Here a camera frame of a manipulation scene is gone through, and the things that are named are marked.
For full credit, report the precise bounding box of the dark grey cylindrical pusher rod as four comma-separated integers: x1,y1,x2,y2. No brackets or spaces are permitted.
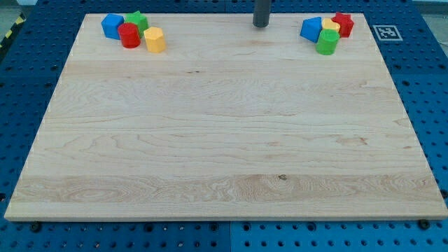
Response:
253,0,272,28

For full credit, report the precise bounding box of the red star block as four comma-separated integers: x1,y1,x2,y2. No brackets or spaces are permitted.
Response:
331,12,354,38

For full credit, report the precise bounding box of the green star block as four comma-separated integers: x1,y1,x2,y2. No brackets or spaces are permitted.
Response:
125,10,149,37

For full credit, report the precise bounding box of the blue triangular block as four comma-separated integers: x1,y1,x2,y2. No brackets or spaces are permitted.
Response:
300,17,322,43

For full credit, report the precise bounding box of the yellow heart block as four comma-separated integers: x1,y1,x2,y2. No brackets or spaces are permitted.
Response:
321,17,340,32

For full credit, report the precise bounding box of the green cylinder block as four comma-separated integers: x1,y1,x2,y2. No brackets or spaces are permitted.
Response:
316,29,340,55

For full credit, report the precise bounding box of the yellow hexagon block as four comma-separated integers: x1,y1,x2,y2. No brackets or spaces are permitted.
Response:
143,27,166,53

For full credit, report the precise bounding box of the light wooden board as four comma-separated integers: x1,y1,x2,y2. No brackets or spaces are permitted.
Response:
5,13,447,222

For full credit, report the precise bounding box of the white fiducial marker tag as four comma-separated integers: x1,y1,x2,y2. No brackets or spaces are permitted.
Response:
373,24,403,41

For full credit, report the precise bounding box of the red cylinder block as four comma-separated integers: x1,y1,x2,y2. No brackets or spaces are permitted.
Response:
118,22,141,48

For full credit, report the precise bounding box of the blue cube block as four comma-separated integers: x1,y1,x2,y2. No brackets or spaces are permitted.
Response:
101,13,125,40

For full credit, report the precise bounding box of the black bolt right front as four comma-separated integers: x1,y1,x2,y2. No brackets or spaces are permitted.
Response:
417,219,431,230

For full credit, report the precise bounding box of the black bolt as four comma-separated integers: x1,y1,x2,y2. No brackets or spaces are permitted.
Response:
417,219,431,230
29,222,42,233

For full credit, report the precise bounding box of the black bolt left front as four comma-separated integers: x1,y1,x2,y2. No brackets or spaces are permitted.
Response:
29,222,42,233

